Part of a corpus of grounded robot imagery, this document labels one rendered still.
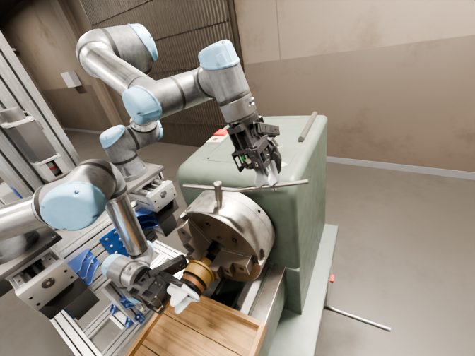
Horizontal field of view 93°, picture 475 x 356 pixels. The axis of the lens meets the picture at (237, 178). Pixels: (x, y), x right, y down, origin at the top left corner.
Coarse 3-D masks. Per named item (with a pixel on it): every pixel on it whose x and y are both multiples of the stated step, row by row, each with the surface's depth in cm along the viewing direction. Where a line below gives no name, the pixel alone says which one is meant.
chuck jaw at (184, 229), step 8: (184, 216) 70; (184, 224) 67; (192, 224) 69; (184, 232) 67; (192, 232) 68; (200, 232) 69; (192, 240) 67; (200, 240) 68; (208, 240) 70; (192, 248) 66; (200, 248) 67; (192, 256) 65; (200, 256) 66
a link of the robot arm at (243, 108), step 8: (248, 96) 47; (232, 104) 46; (240, 104) 47; (248, 104) 47; (224, 112) 49; (232, 112) 47; (240, 112) 47; (248, 112) 48; (232, 120) 48; (240, 120) 48
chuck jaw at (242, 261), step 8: (224, 248) 70; (216, 256) 67; (224, 256) 67; (232, 256) 66; (240, 256) 65; (248, 256) 64; (256, 256) 65; (216, 264) 65; (224, 264) 64; (232, 264) 64; (240, 264) 63; (248, 264) 63; (216, 272) 63; (224, 272) 65; (232, 272) 64; (240, 272) 65; (248, 272) 63
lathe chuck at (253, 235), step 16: (192, 208) 68; (208, 208) 65; (224, 208) 65; (240, 208) 66; (208, 224) 67; (224, 224) 62; (240, 224) 63; (256, 224) 66; (224, 240) 67; (240, 240) 63; (256, 240) 64; (256, 272) 69
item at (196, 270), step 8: (192, 264) 64; (200, 264) 64; (208, 264) 66; (184, 272) 64; (192, 272) 62; (200, 272) 62; (208, 272) 63; (184, 280) 61; (192, 280) 61; (200, 280) 62; (208, 280) 63; (192, 288) 65; (200, 288) 61; (200, 296) 62
